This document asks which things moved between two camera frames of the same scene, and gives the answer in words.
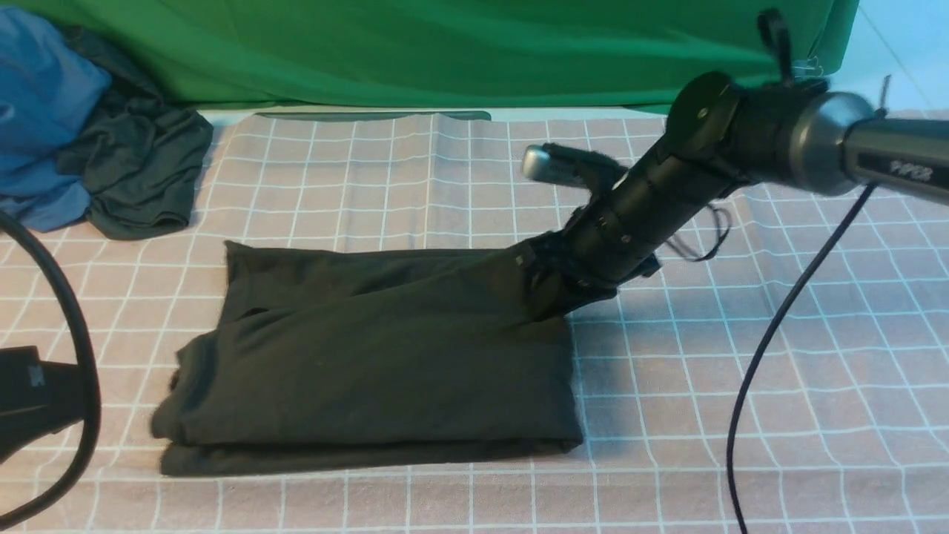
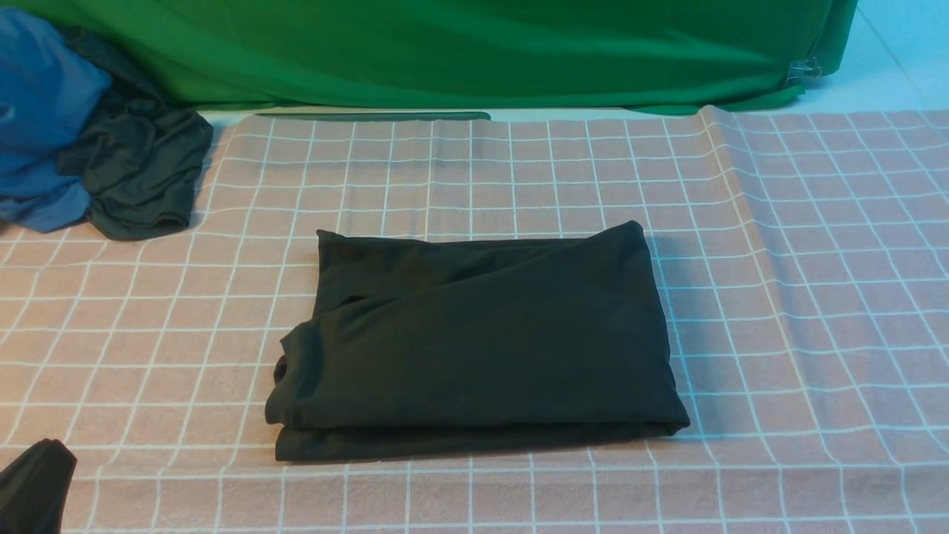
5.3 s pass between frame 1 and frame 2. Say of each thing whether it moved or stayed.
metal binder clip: stayed
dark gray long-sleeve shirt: moved
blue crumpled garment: stayed
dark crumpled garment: stayed
